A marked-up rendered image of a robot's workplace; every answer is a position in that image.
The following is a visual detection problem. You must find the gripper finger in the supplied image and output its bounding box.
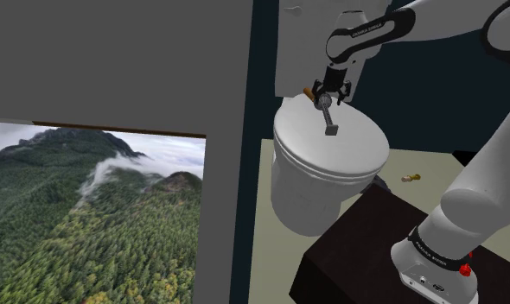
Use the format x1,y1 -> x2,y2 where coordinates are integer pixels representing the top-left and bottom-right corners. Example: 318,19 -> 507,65
336,82 -> 352,106
311,79 -> 325,102

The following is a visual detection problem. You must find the white toilet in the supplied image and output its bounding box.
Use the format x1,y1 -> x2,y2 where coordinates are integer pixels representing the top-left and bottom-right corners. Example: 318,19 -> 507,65
270,0 -> 392,238

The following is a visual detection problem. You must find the dark robot stand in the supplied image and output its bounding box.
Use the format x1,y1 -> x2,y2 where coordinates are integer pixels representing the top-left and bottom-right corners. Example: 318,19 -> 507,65
289,183 -> 510,304

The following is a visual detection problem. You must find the grey tool with orange handle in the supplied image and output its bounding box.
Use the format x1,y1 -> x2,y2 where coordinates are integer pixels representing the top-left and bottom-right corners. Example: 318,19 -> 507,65
302,86 -> 340,136

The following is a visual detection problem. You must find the mountain forest wall picture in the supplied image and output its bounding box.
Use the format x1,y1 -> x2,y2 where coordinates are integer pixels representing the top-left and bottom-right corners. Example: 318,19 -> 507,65
0,120 -> 207,304

